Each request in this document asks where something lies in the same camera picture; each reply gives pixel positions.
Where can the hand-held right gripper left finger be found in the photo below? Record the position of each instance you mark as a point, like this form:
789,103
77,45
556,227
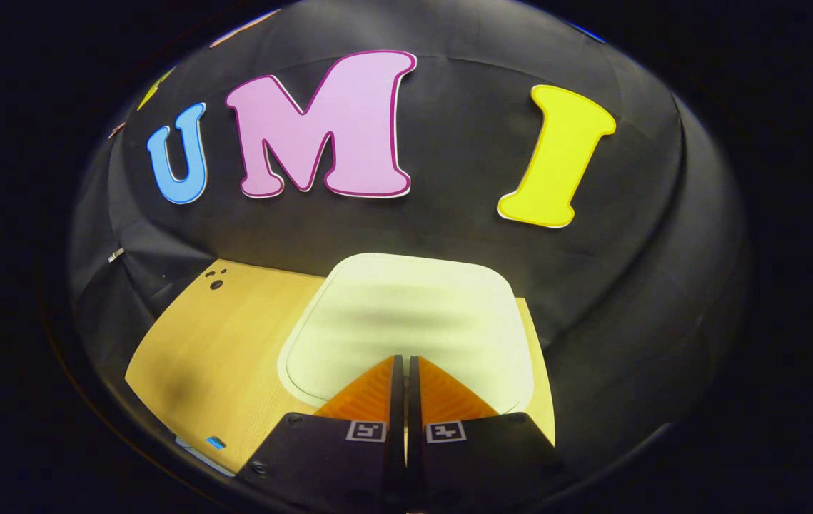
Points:
395,428

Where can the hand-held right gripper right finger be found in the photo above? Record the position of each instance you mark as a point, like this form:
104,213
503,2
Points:
415,428

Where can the pale green desktop garbage bin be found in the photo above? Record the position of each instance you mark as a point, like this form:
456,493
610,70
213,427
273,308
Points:
406,321

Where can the blue paper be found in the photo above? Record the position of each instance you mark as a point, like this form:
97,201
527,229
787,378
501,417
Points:
215,442

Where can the wooden desktop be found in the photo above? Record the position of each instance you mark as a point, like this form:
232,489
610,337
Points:
235,343

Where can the black backdrop cloth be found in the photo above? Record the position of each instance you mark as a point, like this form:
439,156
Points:
449,214

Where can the small silver clip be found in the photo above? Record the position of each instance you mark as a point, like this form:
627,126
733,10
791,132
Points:
115,255

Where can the small orange clip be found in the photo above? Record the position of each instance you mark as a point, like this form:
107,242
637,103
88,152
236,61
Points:
115,130

